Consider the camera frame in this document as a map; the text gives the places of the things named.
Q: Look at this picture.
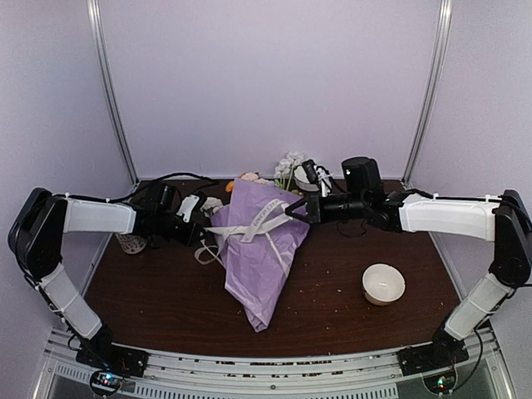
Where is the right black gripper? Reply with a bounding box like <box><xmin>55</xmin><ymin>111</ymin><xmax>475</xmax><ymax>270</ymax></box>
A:
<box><xmin>286</xmin><ymin>193</ymin><xmax>368</xmax><ymax>225</ymax></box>

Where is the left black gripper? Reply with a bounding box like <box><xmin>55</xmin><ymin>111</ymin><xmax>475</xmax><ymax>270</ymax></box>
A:
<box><xmin>156</xmin><ymin>211</ymin><xmax>207</xmax><ymax>247</ymax></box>

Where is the beige ribbon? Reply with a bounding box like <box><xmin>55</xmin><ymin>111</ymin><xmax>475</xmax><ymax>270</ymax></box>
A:
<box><xmin>195</xmin><ymin>199</ymin><xmax>293</xmax><ymax>277</ymax></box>

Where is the purple pink wrapping paper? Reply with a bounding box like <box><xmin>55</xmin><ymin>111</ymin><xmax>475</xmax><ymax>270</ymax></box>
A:
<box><xmin>210</xmin><ymin>179</ymin><xmax>309</xmax><ymax>333</ymax></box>

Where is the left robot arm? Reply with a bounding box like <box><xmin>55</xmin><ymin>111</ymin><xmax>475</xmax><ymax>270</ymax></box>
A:
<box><xmin>8</xmin><ymin>183</ymin><xmax>207</xmax><ymax>369</ymax></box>

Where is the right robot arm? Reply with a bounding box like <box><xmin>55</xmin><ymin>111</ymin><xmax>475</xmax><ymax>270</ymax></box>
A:
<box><xmin>285</xmin><ymin>156</ymin><xmax>531</xmax><ymax>367</ymax></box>

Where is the scalloped white bowl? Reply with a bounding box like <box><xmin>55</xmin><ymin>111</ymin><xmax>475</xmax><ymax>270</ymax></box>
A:
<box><xmin>293</xmin><ymin>165</ymin><xmax>312</xmax><ymax>191</ymax></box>

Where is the patterned mug yellow inside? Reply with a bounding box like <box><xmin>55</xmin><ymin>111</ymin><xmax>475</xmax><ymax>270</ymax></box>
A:
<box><xmin>115</xmin><ymin>234</ymin><xmax>147</xmax><ymax>255</ymax></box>

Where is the plain white bowl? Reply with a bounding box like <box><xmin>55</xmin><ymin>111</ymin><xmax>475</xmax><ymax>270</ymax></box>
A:
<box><xmin>362</xmin><ymin>264</ymin><xmax>406</xmax><ymax>307</ymax></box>

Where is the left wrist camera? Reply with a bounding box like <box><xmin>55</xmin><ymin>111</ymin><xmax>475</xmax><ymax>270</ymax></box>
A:
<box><xmin>175</xmin><ymin>193</ymin><xmax>207</xmax><ymax>223</ymax></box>

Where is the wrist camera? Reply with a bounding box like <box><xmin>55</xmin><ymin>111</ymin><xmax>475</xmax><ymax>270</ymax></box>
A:
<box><xmin>175</xmin><ymin>193</ymin><xmax>207</xmax><ymax>223</ymax></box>
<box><xmin>302</xmin><ymin>160</ymin><xmax>333</xmax><ymax>197</ymax></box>

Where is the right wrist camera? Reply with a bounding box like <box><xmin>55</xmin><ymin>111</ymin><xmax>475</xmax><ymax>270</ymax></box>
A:
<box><xmin>302</xmin><ymin>160</ymin><xmax>333</xmax><ymax>197</ymax></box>

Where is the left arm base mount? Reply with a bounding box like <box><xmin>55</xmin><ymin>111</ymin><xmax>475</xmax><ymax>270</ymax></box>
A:
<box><xmin>76</xmin><ymin>346</ymin><xmax>149</xmax><ymax>397</ymax></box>

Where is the front aluminium rail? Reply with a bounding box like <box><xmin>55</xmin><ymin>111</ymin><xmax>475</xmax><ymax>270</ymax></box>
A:
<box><xmin>41</xmin><ymin>328</ymin><xmax>508</xmax><ymax>399</ymax></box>

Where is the left aluminium frame post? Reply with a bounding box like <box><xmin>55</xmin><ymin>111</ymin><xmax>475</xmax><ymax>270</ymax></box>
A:
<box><xmin>86</xmin><ymin>0</ymin><xmax>139</xmax><ymax>185</ymax></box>

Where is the aluminium frame post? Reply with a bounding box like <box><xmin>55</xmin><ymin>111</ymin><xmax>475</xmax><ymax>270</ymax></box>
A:
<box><xmin>86</xmin><ymin>0</ymin><xmax>139</xmax><ymax>185</ymax></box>
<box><xmin>401</xmin><ymin>0</ymin><xmax>453</xmax><ymax>187</ymax></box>

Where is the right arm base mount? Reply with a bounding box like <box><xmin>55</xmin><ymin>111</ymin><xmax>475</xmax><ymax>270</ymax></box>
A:
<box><xmin>397</xmin><ymin>343</ymin><xmax>469</xmax><ymax>396</ymax></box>

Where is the right aluminium frame post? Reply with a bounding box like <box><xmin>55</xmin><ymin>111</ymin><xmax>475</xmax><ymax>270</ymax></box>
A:
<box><xmin>401</xmin><ymin>0</ymin><xmax>453</xmax><ymax>187</ymax></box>

